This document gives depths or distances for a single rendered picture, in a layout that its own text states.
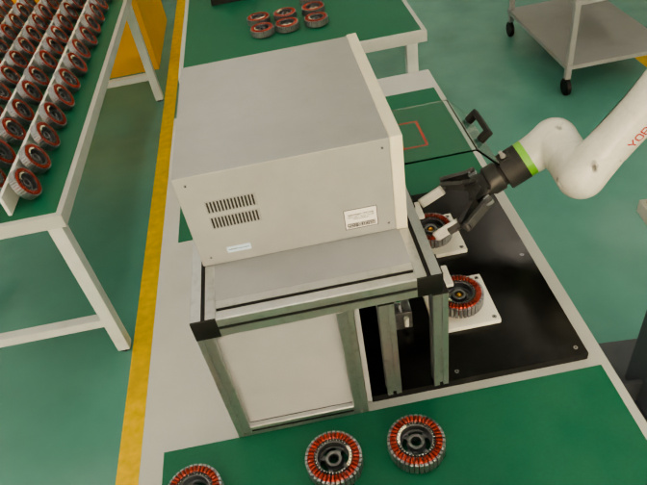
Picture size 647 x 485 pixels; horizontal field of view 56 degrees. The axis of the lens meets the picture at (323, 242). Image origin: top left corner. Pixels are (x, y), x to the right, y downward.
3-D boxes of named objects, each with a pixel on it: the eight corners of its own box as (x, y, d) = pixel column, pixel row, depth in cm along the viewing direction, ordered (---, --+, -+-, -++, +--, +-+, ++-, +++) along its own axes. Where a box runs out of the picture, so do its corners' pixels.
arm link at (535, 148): (570, 127, 151) (556, 99, 143) (596, 158, 142) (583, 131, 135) (520, 159, 155) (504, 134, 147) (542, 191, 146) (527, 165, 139)
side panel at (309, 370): (366, 399, 129) (349, 297, 108) (369, 411, 127) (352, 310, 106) (238, 425, 129) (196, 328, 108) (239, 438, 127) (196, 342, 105)
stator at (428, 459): (452, 432, 121) (452, 422, 118) (435, 483, 114) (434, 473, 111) (400, 416, 125) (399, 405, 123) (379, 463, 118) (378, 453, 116)
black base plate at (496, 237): (485, 186, 177) (486, 180, 176) (587, 359, 129) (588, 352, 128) (328, 217, 177) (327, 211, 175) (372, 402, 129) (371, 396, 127)
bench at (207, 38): (363, 32, 450) (352, -77, 400) (430, 170, 311) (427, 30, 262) (219, 60, 449) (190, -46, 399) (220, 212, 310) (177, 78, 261)
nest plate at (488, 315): (478, 276, 148) (478, 273, 147) (501, 322, 137) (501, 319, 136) (419, 289, 148) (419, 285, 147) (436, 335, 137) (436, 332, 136)
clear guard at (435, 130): (467, 115, 159) (468, 95, 155) (500, 165, 141) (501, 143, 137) (346, 139, 159) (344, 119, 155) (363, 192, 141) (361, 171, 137)
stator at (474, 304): (470, 278, 146) (470, 268, 144) (492, 311, 138) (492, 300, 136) (427, 292, 145) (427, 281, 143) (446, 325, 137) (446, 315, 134)
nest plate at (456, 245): (450, 216, 166) (450, 213, 165) (467, 252, 155) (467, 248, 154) (397, 226, 166) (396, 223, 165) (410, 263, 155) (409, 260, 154)
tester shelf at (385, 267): (368, 107, 157) (366, 90, 154) (443, 293, 106) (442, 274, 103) (201, 140, 156) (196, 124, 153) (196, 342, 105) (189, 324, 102)
